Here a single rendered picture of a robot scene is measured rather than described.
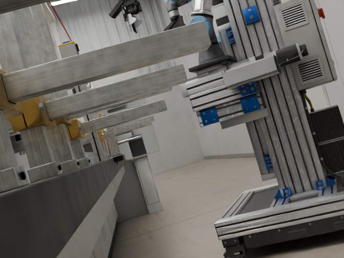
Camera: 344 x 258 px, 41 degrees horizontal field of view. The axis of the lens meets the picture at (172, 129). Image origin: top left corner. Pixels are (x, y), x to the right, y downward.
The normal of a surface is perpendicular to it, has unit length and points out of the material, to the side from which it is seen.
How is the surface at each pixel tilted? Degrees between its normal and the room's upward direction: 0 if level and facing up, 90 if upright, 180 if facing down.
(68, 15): 90
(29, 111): 90
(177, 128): 90
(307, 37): 90
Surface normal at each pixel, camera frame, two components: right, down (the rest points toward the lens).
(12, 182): 0.08, -0.05
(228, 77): -0.32, 0.07
